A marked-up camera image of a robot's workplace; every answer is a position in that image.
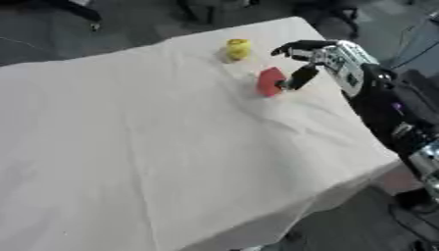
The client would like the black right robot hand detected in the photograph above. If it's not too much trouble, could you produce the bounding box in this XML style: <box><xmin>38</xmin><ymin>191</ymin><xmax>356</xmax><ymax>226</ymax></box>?
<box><xmin>268</xmin><ymin>39</ymin><xmax>345</xmax><ymax>92</ymax></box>

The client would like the yellow toy fruit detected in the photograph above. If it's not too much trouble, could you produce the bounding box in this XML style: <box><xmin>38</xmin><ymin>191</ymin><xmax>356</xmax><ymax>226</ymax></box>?
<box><xmin>222</xmin><ymin>38</ymin><xmax>254</xmax><ymax>62</ymax></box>

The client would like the red hexagonal block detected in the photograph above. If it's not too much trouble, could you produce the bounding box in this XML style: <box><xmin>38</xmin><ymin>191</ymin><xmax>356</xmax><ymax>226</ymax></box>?
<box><xmin>255</xmin><ymin>66</ymin><xmax>290</xmax><ymax>98</ymax></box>

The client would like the black chair base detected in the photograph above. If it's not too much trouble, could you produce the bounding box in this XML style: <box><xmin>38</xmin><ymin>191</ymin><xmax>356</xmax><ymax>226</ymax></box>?
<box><xmin>32</xmin><ymin>0</ymin><xmax>105</xmax><ymax>32</ymax></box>

